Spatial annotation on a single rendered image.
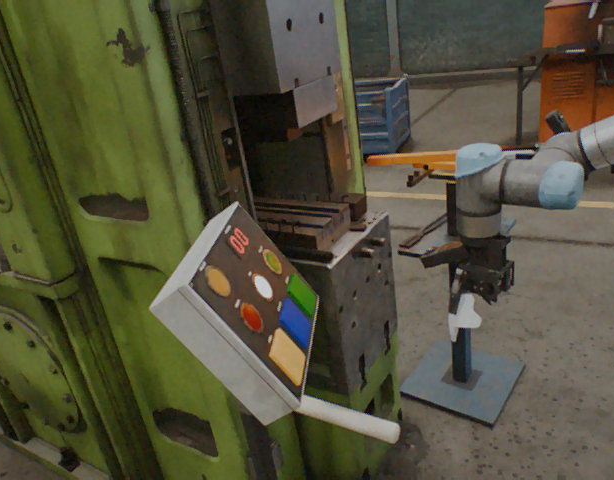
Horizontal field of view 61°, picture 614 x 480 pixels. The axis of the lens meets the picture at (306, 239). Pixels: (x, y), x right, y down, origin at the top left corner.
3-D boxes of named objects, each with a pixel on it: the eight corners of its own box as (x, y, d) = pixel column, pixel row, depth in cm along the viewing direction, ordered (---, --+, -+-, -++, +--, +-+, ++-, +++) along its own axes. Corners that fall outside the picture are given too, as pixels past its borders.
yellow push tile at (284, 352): (306, 356, 93) (279, 327, 91) (301, 384, 86) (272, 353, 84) (298, 360, 94) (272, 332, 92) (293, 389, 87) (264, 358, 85)
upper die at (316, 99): (337, 109, 143) (333, 73, 139) (299, 128, 128) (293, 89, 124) (221, 113, 165) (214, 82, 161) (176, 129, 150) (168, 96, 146)
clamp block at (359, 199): (368, 212, 167) (366, 193, 164) (356, 222, 160) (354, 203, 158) (335, 209, 173) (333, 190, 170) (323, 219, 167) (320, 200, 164)
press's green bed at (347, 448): (406, 428, 203) (397, 328, 183) (364, 505, 175) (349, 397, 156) (288, 391, 232) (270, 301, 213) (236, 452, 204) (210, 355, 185)
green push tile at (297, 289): (316, 297, 111) (294, 271, 109) (313, 316, 104) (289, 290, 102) (309, 301, 112) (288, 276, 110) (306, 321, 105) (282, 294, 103)
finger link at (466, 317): (470, 348, 92) (484, 298, 92) (440, 338, 96) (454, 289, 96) (477, 349, 95) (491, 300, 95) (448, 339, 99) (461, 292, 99)
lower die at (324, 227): (351, 227, 158) (348, 201, 154) (318, 257, 143) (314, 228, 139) (242, 216, 180) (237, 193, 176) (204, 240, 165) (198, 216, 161)
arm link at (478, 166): (498, 156, 81) (446, 153, 86) (498, 220, 86) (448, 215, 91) (514, 142, 87) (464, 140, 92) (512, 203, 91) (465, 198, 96)
